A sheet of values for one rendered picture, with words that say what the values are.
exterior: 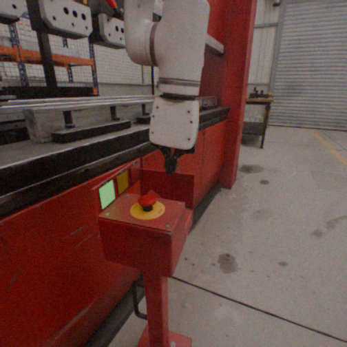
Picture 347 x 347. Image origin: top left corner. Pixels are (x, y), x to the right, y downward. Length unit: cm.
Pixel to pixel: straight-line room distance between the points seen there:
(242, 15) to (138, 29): 176
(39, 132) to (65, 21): 31
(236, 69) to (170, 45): 170
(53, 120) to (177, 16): 45
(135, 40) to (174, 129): 18
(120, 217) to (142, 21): 37
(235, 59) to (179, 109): 171
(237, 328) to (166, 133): 99
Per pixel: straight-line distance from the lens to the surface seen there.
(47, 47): 161
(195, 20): 41
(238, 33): 213
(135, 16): 45
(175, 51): 40
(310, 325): 132
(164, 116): 42
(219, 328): 117
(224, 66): 211
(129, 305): 117
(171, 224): 38
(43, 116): 67
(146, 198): 40
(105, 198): 43
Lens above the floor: 101
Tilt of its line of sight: 22 degrees down
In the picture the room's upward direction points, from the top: straight up
